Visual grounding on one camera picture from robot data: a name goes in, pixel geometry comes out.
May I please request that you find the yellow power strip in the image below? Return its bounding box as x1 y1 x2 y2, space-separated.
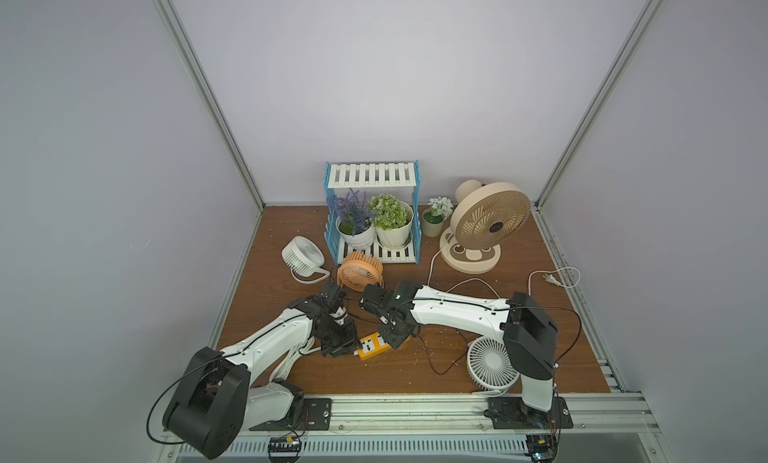
353 332 393 361

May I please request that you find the white beige fan cable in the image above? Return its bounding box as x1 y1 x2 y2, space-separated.
425 249 582 309

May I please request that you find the white small fan left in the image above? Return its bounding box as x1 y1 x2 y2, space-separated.
281 236 330 285

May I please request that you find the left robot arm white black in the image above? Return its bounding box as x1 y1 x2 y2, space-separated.
161 291 359 459

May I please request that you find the large beige desk fan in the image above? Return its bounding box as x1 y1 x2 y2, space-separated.
440 180 531 275

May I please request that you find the lavender plant white pot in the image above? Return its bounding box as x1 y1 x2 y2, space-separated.
327 189 375 251

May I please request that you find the aluminium front rail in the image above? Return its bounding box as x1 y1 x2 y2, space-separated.
164 393 675 462

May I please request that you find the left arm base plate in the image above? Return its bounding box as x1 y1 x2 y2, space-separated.
249 397 333 431

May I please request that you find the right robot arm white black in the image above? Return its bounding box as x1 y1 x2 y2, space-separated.
359 282 558 413

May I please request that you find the blue white plant shelf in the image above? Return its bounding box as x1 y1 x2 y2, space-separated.
324 161 422 265

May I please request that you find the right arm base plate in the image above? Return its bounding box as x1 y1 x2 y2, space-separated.
483 396 574 431

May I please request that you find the black usb cable white fan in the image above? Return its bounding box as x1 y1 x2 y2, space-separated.
415 330 470 376

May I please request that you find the white power strip cord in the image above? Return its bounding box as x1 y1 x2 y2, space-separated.
267 342 325 383

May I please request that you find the small white flower pot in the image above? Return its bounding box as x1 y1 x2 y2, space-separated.
421 196 454 238

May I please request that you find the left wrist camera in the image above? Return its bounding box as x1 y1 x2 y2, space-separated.
319 281 348 326

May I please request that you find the orange small desk fan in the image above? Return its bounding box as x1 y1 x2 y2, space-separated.
336 251 384 292

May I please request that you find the white round fan front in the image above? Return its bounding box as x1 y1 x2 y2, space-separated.
466 337 520 394

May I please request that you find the green plant white pot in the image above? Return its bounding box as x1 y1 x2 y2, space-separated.
368 194 414 249

